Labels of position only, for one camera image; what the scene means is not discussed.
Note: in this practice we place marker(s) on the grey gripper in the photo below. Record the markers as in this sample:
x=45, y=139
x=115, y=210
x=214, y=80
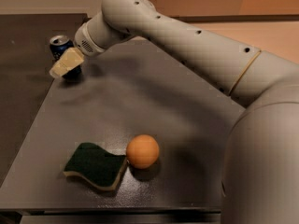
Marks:
x=85, y=43

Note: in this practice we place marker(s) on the blue pepsi can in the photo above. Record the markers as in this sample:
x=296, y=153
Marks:
x=58, y=45

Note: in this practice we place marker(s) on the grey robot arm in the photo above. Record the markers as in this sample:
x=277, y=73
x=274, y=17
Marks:
x=260, y=181

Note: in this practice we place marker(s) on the green yellow sponge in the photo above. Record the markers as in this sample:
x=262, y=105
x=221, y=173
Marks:
x=101, y=169

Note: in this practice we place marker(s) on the orange ball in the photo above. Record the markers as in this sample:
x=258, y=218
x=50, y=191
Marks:
x=142, y=151

